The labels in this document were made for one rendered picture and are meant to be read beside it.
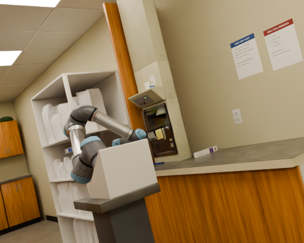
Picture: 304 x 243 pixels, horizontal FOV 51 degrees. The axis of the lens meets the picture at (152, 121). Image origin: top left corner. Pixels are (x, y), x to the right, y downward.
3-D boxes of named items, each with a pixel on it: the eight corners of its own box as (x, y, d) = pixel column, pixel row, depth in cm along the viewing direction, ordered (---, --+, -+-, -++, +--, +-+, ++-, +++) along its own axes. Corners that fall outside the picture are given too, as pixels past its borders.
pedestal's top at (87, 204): (101, 213, 135) (99, 204, 135) (74, 209, 161) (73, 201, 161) (160, 191, 154) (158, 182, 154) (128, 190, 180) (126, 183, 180)
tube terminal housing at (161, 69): (177, 156, 277) (156, 71, 280) (204, 153, 251) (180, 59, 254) (155, 163, 262) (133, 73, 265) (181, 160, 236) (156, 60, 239)
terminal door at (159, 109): (154, 157, 261) (142, 110, 263) (178, 154, 237) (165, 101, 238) (153, 157, 260) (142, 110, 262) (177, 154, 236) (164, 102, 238)
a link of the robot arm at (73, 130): (81, 164, 162) (69, 108, 204) (70, 185, 167) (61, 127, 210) (102, 168, 168) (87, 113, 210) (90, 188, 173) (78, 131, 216)
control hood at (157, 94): (141, 108, 264) (139, 96, 264) (166, 99, 238) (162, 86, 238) (130, 110, 257) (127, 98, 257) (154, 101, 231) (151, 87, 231)
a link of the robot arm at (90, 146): (96, 149, 157) (83, 132, 165) (85, 169, 162) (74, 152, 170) (114, 149, 166) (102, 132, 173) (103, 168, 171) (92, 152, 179)
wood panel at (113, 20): (184, 154, 292) (148, 7, 298) (186, 153, 290) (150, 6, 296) (141, 167, 262) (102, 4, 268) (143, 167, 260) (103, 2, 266)
